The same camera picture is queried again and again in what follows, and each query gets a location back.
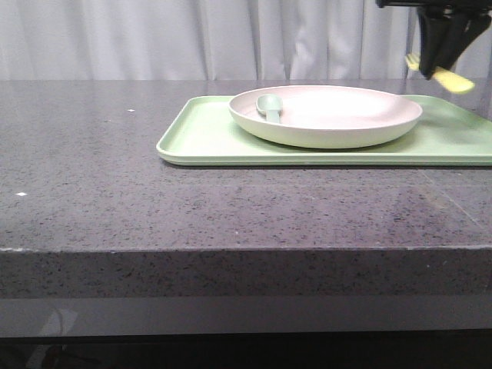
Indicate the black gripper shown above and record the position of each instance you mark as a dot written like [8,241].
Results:
[442,41]

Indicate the yellow plastic fork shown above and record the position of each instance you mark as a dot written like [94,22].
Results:
[450,81]

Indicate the beige round plate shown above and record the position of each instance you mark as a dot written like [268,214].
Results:
[327,116]

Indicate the sage green spoon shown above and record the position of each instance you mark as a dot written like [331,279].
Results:
[270,107]

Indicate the light green serving tray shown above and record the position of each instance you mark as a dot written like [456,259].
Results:
[204,134]

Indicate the white pleated curtain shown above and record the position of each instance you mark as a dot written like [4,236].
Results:
[205,40]

